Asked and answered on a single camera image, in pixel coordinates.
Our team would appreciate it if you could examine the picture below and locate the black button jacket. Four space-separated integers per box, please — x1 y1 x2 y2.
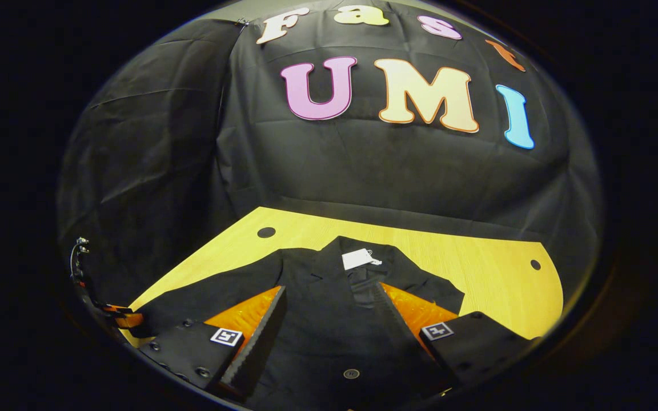
129 236 467 411

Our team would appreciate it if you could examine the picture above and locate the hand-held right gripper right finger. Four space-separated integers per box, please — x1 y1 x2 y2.
372 281 535 394

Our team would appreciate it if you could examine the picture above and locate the black backdrop cloth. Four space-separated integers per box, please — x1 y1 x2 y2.
58 0 603 309

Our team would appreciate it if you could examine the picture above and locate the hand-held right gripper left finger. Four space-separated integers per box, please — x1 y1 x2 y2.
138 285 287 401

